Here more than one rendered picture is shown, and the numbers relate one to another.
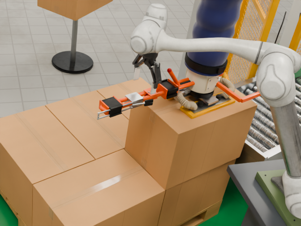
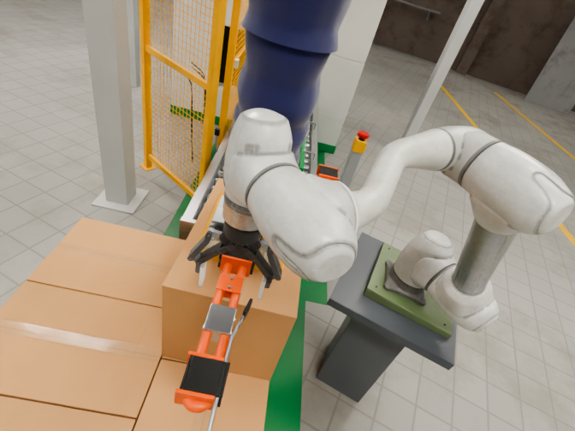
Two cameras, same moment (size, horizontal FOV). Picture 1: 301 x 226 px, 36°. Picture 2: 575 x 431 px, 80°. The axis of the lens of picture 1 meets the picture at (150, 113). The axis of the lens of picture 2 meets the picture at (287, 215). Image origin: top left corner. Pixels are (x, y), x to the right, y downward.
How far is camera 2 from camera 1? 1.72 m
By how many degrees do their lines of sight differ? 40
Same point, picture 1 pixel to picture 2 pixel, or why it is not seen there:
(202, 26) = not seen: hidden behind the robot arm
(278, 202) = (416, 312)
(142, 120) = (199, 316)
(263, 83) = (551, 215)
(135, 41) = (328, 261)
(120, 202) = not seen: outside the picture
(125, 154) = (173, 366)
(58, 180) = not seen: outside the picture
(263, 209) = (410, 333)
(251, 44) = (439, 140)
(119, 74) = (11, 210)
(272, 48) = (474, 137)
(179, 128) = (286, 304)
